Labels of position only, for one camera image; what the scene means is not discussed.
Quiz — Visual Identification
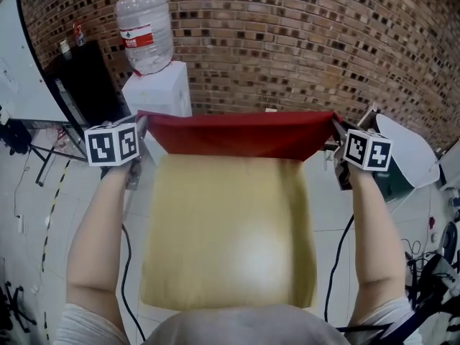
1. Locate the bag of plastic bottles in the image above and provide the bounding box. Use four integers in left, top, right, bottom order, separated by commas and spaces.
42, 126, 78, 150

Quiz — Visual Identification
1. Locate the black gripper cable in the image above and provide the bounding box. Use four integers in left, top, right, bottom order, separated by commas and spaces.
323, 213, 357, 325
120, 223, 147, 341

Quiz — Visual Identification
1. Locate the whiteboard on black stand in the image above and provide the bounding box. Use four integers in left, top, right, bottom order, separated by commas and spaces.
0, 0, 91, 186

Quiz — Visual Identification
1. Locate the dark green container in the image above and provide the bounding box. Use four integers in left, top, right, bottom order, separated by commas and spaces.
377, 156, 414, 203

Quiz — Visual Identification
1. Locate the red printed bottle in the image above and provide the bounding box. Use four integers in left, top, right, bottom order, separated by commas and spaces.
73, 20, 87, 47

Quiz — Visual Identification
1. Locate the black bag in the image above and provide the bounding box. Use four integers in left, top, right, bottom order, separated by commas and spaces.
5, 119, 33, 156

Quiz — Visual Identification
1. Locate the white water dispenser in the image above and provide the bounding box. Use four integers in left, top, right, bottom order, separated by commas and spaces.
121, 61, 193, 119

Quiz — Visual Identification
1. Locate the red cloth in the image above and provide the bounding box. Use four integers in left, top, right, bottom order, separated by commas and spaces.
137, 109, 342, 163

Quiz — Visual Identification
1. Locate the person's left forearm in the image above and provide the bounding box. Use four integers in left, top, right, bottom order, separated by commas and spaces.
65, 162, 132, 323

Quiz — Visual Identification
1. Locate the person's right forearm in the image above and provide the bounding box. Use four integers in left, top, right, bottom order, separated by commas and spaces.
346, 169, 410, 308

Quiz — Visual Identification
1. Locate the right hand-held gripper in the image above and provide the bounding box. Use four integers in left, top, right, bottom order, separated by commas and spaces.
330, 116, 394, 191

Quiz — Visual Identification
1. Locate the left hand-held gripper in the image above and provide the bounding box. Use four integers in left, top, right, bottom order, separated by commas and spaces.
84, 114, 150, 190

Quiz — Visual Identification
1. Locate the clear water dispenser bottle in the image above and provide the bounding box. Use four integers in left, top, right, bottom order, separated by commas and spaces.
114, 0, 175, 75

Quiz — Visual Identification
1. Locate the person's grey shirt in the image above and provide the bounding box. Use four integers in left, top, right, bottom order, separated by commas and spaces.
53, 293, 421, 345

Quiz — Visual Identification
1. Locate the black floor fan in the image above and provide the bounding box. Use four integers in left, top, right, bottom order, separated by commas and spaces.
436, 219, 459, 258

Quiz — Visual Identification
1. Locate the white low cabinet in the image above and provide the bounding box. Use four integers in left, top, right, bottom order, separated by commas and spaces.
438, 140, 460, 193

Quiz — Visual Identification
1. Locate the light wooden pedestal table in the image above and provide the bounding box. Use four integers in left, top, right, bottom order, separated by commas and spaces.
139, 152, 319, 312

